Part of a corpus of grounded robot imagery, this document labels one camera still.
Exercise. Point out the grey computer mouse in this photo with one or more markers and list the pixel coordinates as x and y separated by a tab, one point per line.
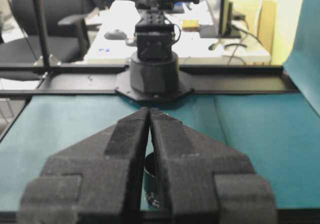
115	34

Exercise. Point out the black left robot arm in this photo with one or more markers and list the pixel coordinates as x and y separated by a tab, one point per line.
154	67

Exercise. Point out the yellow sticky note pad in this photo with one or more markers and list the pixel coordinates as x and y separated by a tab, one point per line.
190	24

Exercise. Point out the black computer monitor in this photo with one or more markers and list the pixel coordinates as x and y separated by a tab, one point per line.
221	15

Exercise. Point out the black office chair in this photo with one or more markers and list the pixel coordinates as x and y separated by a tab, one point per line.
67	36

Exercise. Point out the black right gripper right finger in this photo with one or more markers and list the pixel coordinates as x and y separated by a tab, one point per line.
203	181

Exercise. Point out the black vertical frame post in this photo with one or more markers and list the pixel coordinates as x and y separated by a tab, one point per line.
48	59

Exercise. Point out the black aluminium frame rail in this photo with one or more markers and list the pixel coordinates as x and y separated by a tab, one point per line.
80	79

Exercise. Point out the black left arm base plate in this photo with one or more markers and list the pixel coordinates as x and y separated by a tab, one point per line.
153	88

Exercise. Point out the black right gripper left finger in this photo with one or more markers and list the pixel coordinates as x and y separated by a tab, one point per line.
97	180

